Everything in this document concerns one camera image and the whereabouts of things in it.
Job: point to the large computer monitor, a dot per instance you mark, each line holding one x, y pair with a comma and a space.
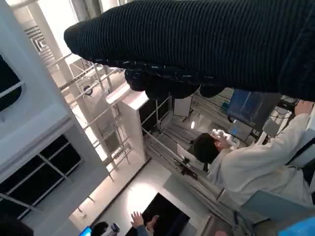
246, 105

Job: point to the white shelf unit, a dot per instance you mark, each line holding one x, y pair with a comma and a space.
130, 127

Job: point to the black knitted gloved right hand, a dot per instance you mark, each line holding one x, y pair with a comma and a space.
197, 44

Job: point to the small laptop screen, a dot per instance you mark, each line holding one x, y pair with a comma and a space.
241, 130

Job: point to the person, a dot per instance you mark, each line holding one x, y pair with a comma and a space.
136, 218

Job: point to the blue lit phone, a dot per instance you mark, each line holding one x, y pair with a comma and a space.
86, 232

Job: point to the round black lamp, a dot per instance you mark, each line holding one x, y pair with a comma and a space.
88, 90

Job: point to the small grey device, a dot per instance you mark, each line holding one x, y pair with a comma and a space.
116, 227

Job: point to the white square panel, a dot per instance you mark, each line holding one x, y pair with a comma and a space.
182, 107

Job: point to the white ceiling vent grille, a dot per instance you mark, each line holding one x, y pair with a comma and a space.
40, 44

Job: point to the grey office chair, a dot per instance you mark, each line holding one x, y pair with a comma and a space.
268, 206

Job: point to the flat black screen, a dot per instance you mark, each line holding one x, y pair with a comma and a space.
169, 214

